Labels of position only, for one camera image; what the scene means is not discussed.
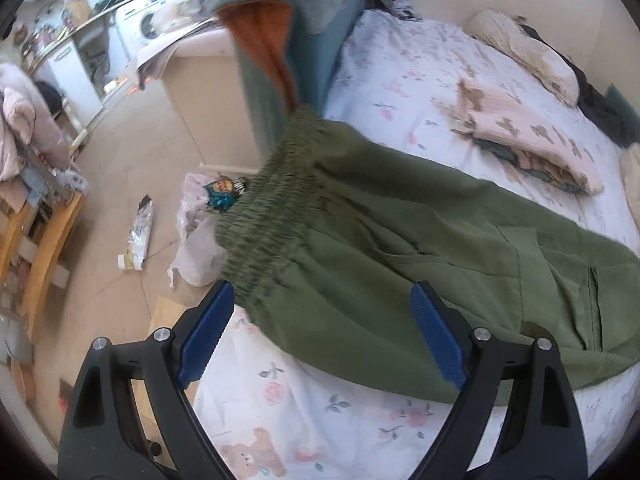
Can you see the cream knitted pillow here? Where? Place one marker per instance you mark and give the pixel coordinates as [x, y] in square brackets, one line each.
[525, 52]

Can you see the silver wrapper on floor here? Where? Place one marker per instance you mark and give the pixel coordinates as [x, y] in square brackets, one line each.
[137, 235]

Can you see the floral white bed sheet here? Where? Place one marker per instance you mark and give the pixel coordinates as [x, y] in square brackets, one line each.
[410, 85]

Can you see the dark clothing pile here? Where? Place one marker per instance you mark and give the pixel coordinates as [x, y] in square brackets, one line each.
[600, 95]

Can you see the white washing machine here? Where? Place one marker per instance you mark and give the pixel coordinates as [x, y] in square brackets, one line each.
[137, 22]

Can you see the pink bear print blanket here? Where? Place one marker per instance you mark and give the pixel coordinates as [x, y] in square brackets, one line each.
[525, 135]

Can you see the green pants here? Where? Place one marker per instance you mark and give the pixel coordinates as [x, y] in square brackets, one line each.
[400, 260]

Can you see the cluttered kitchen counter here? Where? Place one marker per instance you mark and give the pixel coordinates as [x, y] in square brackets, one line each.
[75, 5]

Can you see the teal and orange jacket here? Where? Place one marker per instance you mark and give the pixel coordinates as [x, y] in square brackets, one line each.
[280, 35]

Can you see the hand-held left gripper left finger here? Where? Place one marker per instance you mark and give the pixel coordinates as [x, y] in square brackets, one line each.
[207, 332]

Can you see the wooden chair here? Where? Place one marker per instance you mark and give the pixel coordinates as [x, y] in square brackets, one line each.
[40, 250]

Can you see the pink quilted coat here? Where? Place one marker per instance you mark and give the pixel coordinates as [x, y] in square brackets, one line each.
[25, 115]

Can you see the colourful snack packet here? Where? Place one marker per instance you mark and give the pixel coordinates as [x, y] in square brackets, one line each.
[222, 192]

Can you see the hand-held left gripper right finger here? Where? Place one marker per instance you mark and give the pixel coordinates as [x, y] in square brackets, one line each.
[436, 332]

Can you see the white plastic bag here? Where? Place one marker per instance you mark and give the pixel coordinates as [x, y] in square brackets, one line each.
[197, 245]

